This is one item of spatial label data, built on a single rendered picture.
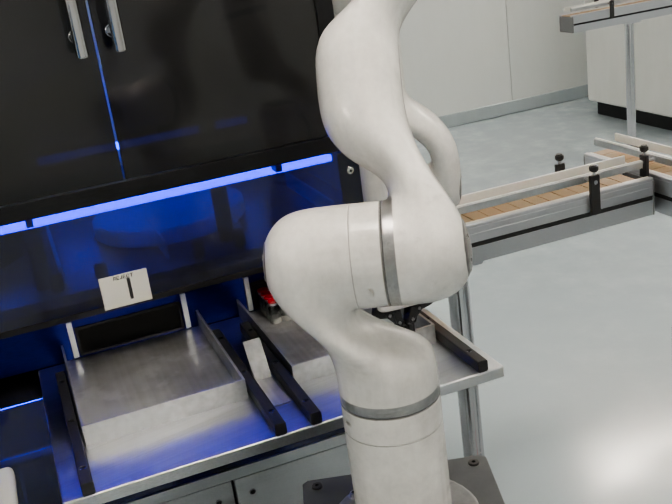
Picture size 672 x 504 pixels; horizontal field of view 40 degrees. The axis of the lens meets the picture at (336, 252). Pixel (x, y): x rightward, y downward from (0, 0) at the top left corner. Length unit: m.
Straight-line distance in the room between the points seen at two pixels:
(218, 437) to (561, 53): 6.32
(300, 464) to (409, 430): 0.86
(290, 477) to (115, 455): 0.57
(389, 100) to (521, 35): 6.25
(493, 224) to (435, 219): 1.05
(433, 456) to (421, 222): 0.29
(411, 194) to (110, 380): 0.83
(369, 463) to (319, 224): 0.29
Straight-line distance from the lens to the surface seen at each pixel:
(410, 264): 1.00
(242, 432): 1.44
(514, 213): 2.07
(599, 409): 3.15
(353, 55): 1.08
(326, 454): 1.94
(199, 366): 1.67
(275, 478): 1.93
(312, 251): 1.01
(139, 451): 1.46
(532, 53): 7.37
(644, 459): 2.91
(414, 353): 1.07
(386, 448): 1.10
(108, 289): 1.69
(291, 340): 1.70
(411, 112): 1.40
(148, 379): 1.66
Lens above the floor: 1.59
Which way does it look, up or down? 20 degrees down
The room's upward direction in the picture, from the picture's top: 8 degrees counter-clockwise
